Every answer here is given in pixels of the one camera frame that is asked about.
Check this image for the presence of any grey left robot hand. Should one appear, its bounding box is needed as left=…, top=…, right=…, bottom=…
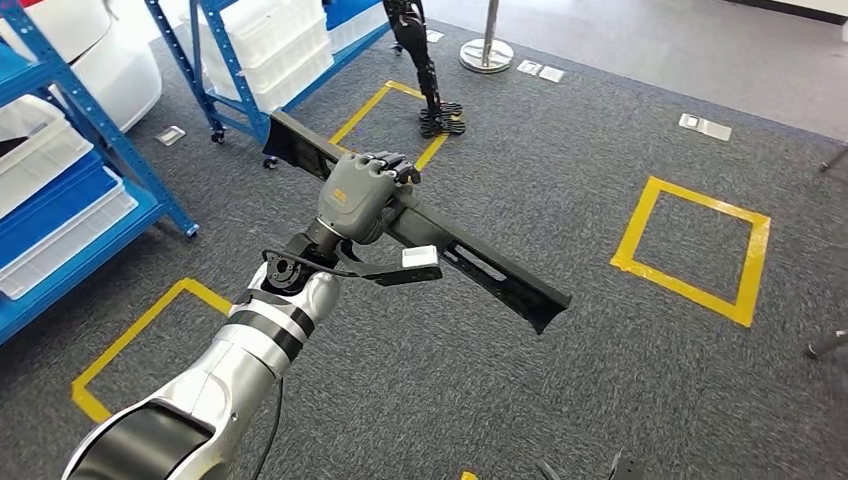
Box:
left=316, top=150, right=423, bottom=245

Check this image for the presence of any black plastic license plate bracket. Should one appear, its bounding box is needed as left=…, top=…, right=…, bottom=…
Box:
left=262, top=109, right=573, bottom=336

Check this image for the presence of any blue metal shelf rack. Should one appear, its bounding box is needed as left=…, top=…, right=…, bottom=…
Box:
left=0, top=0, right=200, bottom=346
left=144, top=0, right=392, bottom=170

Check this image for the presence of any white plastic crate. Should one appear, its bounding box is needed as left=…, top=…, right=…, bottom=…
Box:
left=208, top=42, right=336, bottom=115
left=0, top=185, right=139, bottom=301
left=0, top=94, right=94, bottom=220
left=218, top=0, right=331, bottom=71

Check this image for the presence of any black humanoid robot leg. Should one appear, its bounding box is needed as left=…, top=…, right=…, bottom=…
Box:
left=382, top=0, right=466, bottom=139

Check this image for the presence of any white car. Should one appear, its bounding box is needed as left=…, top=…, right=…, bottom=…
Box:
left=0, top=0, right=164, bottom=134

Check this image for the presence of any yellow floor tape square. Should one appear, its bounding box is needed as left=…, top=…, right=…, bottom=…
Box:
left=609, top=175, right=773, bottom=329

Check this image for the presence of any long silver floor plate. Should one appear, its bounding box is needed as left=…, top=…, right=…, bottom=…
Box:
left=678, top=112, right=733, bottom=143

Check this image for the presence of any black tripod leg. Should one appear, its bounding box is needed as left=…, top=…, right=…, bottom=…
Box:
left=804, top=327, right=848, bottom=361
left=818, top=145, right=848, bottom=175

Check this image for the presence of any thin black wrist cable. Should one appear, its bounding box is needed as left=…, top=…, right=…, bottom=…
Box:
left=261, top=248, right=362, bottom=280

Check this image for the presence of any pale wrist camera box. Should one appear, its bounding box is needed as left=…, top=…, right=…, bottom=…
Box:
left=401, top=245, right=440, bottom=269

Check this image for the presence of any chrome stanchion post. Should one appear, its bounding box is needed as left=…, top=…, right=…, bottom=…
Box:
left=458, top=0, right=516, bottom=74

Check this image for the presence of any black cable under arm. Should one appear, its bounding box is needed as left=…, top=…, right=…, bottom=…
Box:
left=251, top=377, right=286, bottom=480

